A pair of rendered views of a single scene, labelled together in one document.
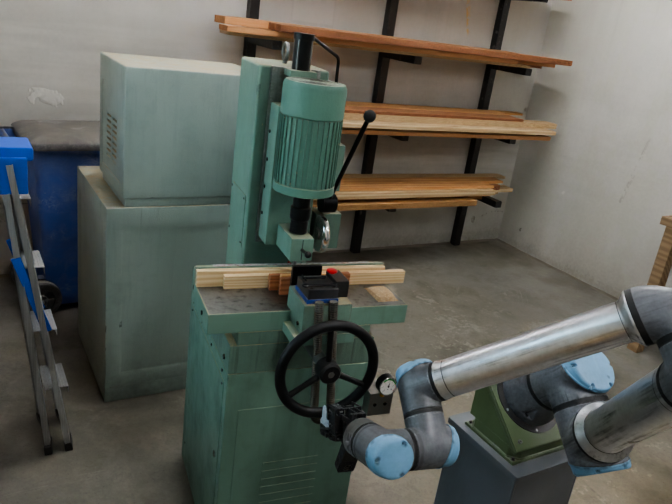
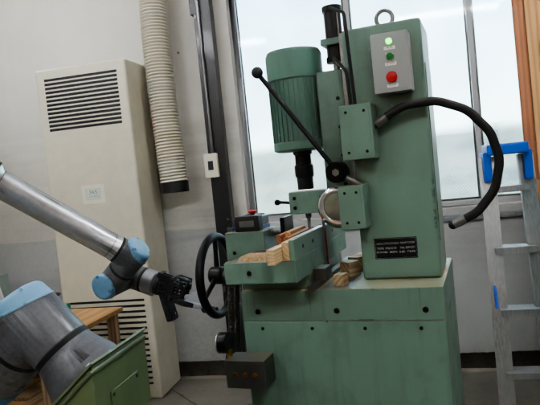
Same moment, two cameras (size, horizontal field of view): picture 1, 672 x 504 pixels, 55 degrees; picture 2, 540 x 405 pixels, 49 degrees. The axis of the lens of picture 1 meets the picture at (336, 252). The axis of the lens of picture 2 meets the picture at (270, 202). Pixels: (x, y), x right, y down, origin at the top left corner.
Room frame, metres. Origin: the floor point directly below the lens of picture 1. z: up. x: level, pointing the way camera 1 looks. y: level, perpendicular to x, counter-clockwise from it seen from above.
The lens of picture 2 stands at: (3.02, -1.29, 1.14)
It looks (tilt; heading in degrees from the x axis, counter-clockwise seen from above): 3 degrees down; 135
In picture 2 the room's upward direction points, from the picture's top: 6 degrees counter-clockwise
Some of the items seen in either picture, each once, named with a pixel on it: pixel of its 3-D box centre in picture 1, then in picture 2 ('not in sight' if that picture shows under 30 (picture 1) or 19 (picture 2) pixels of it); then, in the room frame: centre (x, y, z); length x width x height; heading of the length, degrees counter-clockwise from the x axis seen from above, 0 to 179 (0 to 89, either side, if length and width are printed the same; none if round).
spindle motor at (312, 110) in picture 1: (309, 138); (297, 101); (1.80, 0.12, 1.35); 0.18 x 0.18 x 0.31
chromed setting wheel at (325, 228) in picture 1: (320, 233); (338, 206); (1.97, 0.06, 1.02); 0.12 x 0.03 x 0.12; 24
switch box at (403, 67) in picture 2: not in sight; (392, 63); (2.15, 0.12, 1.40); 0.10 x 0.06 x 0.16; 24
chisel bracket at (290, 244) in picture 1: (294, 243); (312, 203); (1.81, 0.12, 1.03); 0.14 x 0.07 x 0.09; 24
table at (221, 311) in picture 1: (306, 310); (279, 255); (1.70, 0.06, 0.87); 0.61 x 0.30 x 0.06; 114
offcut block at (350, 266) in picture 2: not in sight; (349, 267); (1.92, 0.14, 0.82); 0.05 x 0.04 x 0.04; 81
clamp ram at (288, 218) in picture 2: (308, 283); (278, 231); (1.71, 0.06, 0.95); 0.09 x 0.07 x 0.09; 114
